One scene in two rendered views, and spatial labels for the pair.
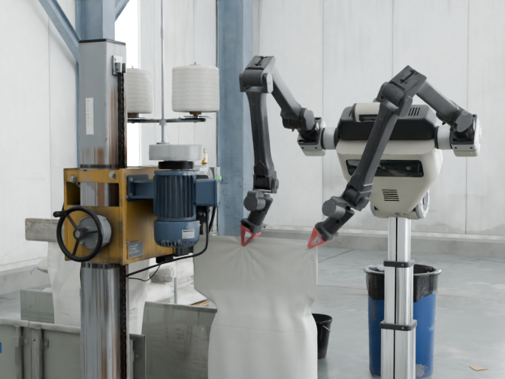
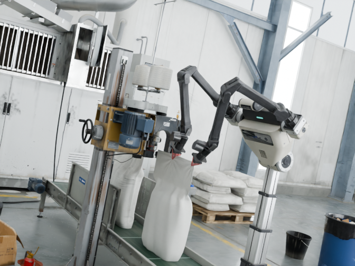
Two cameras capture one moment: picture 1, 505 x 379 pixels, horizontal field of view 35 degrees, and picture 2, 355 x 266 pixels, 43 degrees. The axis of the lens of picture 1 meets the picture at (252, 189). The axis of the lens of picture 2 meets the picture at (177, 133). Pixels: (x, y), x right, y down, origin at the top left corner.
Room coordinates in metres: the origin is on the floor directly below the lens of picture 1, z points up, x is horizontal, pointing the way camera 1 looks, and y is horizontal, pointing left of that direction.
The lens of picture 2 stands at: (0.12, -1.59, 1.41)
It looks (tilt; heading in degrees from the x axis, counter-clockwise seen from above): 3 degrees down; 30
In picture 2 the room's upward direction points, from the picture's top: 11 degrees clockwise
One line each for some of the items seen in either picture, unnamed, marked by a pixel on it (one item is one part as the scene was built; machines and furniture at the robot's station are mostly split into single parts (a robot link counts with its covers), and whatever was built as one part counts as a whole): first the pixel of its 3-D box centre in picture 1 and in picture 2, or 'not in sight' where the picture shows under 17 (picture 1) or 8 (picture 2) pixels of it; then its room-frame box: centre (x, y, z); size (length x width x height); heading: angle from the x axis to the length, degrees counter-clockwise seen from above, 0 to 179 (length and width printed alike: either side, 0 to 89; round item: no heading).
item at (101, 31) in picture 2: not in sight; (99, 46); (4.08, 2.00, 1.95); 0.30 x 0.01 x 0.48; 64
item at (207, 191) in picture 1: (207, 195); (145, 126); (2.64, 0.15, 1.25); 0.10 x 0.08 x 0.12; 179
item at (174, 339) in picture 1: (113, 343); (143, 199); (3.53, 0.62, 0.53); 1.05 x 0.02 x 0.41; 64
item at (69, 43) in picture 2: not in sight; (74, 55); (4.13, 2.41, 1.82); 0.51 x 0.27 x 0.71; 64
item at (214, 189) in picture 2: not in sight; (208, 184); (5.87, 1.12, 0.44); 0.66 x 0.42 x 0.14; 58
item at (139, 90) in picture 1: (132, 91); (142, 75); (2.88, 0.43, 1.61); 0.15 x 0.14 x 0.17; 64
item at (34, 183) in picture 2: not in sight; (38, 184); (3.43, 1.88, 0.35); 0.30 x 0.15 x 0.15; 64
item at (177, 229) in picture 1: (176, 207); (131, 130); (2.64, 0.25, 1.21); 0.15 x 0.15 x 0.25
